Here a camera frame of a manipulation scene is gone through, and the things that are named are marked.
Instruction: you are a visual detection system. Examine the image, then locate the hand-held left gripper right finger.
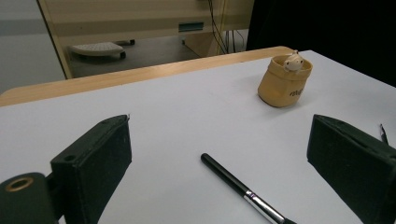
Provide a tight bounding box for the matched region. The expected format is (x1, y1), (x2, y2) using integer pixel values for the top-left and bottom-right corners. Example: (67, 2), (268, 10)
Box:
(306, 114), (396, 224)

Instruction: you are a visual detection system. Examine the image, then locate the white wheeled platform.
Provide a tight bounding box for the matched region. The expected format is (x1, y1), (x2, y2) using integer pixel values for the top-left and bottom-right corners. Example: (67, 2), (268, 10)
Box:
(67, 41), (128, 61)

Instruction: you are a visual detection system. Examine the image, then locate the wooden shelf cabinet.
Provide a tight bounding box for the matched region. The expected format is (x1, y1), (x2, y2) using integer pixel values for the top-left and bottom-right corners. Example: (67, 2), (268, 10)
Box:
(36, 0), (256, 80)

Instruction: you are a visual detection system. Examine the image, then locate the thin black makeup brush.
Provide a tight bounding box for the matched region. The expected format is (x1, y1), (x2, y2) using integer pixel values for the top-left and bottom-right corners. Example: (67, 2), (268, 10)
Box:
(378, 123), (389, 146)

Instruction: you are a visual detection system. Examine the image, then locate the black cable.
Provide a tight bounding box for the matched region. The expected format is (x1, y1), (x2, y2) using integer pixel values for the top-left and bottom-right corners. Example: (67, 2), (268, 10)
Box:
(206, 0), (230, 56)
(225, 29), (248, 54)

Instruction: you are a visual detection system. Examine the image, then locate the black curtain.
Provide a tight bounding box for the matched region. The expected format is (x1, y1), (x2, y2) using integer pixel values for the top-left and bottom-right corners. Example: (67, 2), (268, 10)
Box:
(246, 0), (396, 89)

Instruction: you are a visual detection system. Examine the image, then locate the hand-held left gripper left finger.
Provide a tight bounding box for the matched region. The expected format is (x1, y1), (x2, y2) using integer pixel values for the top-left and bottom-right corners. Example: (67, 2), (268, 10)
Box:
(50, 114), (133, 224)

